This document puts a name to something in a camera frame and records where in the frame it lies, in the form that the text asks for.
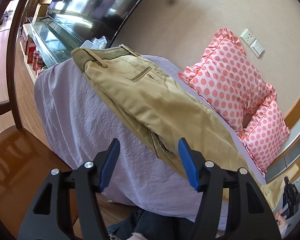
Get white wall socket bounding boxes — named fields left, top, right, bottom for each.
left=240, top=29, right=256, bottom=47

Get cardboard box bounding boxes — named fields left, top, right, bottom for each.
left=31, top=3, right=50, bottom=24

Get pink polka dot pillow left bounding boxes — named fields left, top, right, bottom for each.
left=178, top=28, right=272, bottom=135

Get wooden framed glass door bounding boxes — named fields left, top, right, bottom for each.
left=266, top=96, right=300, bottom=182

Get pink polka dot pillow right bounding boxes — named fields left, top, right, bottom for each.
left=240, top=89, right=290, bottom=174

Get dark wooden chair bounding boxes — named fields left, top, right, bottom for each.
left=0, top=0, right=77, bottom=239

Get glass top tv stand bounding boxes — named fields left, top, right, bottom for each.
left=20, top=17, right=91, bottom=83

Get person's right hand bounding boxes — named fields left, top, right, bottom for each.
left=274, top=209, right=287, bottom=231

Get pink polka dot pillow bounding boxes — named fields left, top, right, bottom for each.
left=178, top=28, right=272, bottom=135
left=240, top=89, right=290, bottom=174

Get black flat screen television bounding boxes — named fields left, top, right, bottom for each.
left=47, top=0, right=142, bottom=47

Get lavender bed sheet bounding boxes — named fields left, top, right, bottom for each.
left=34, top=55, right=267, bottom=224

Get red cans on shelf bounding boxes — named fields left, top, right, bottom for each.
left=25, top=37, right=46, bottom=77

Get khaki pants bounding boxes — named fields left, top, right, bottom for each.
left=71, top=44, right=294, bottom=212

